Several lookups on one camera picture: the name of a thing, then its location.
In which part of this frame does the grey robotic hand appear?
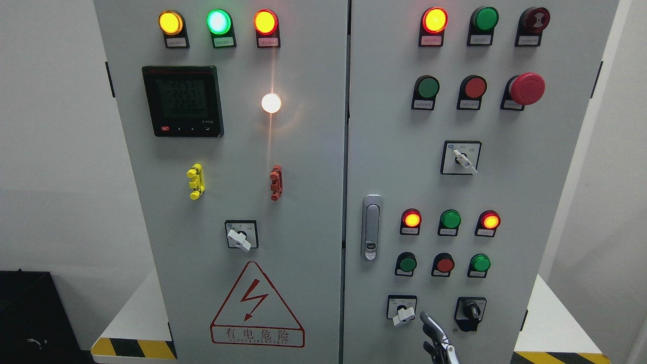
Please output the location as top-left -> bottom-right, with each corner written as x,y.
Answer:
419,311 -> 460,363

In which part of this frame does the silver cabinet door handle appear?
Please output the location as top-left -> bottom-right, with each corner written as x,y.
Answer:
360,194 -> 383,262

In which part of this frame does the right grey cabinet door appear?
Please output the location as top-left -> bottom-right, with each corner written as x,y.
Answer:
342,1 -> 619,363

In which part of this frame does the grey cabinet door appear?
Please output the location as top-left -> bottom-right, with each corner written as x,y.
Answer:
342,1 -> 619,363
95,1 -> 348,363

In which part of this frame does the left grey cabinet door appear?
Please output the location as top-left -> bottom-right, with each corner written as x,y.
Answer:
95,1 -> 348,363

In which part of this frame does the red lit lamp left door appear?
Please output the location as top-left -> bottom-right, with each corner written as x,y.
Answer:
253,9 -> 281,48

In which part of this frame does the red push button lower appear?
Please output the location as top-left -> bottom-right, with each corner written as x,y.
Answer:
431,252 -> 455,278

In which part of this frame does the red push button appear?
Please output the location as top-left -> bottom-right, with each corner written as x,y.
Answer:
431,252 -> 455,278
456,75 -> 487,110

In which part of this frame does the green push button lower right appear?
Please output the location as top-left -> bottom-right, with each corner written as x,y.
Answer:
467,253 -> 492,278

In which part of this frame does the green push button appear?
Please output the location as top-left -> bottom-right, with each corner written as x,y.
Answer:
394,252 -> 418,277
467,253 -> 492,278
411,75 -> 440,111

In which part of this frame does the green push button lower left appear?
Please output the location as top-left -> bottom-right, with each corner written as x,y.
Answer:
394,252 -> 418,277

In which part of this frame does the white platform with hazard stripes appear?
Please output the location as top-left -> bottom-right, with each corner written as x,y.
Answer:
90,271 -> 610,363

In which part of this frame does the green lamp middle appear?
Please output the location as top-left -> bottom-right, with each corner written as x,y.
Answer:
437,209 -> 461,237

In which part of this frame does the red lit lamp middle left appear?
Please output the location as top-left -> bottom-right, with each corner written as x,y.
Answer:
399,209 -> 422,236

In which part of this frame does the red lit lamp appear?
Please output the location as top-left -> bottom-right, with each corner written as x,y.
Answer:
475,210 -> 501,238
418,7 -> 448,48
399,209 -> 422,236

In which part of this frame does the red lit lamp middle right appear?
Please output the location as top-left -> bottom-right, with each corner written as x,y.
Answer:
475,210 -> 501,238

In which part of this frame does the red electric hazard warning sticker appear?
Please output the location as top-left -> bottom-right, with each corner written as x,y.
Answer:
210,261 -> 305,348

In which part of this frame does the red terminal connector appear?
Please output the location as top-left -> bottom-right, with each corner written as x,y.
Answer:
269,164 -> 284,201

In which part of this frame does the green push button upper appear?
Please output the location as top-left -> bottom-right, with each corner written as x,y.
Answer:
411,75 -> 440,111

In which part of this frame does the red push button upper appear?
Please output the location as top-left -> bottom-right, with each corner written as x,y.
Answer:
456,75 -> 487,110

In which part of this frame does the red emergency stop button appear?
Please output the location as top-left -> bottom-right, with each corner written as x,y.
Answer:
500,72 -> 545,111

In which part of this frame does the white lit indicator lamp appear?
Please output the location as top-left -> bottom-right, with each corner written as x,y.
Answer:
261,93 -> 282,114

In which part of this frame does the yellow terminal connector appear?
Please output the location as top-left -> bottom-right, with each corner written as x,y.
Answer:
186,163 -> 205,200

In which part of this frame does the red lit lamp right top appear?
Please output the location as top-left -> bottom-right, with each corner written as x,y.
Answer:
418,7 -> 448,48

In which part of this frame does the green lamp right top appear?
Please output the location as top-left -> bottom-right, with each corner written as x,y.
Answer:
467,6 -> 499,47

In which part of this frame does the dark red buzzer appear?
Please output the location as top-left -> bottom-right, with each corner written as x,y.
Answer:
515,7 -> 550,48

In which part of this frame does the black digital power meter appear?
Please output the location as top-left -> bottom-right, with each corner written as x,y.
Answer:
142,65 -> 224,138

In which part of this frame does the green lit indicator lamp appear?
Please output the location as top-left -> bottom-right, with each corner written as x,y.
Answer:
206,9 -> 237,49

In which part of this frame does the black box at left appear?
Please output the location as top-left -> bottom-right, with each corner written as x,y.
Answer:
1,269 -> 81,363

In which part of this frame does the yellow indicator lamp top left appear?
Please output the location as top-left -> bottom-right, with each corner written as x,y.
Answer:
159,10 -> 190,49

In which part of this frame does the black knob selector switch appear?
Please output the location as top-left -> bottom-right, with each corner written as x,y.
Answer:
454,297 -> 487,332

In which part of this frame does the lower white rotary selector switch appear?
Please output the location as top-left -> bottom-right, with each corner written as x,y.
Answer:
386,295 -> 418,327

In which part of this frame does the upper right rotary selector switch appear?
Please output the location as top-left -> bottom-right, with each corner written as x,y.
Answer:
440,141 -> 482,175

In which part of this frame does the left door rotary selector switch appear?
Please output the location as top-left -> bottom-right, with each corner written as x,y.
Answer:
224,220 -> 259,252

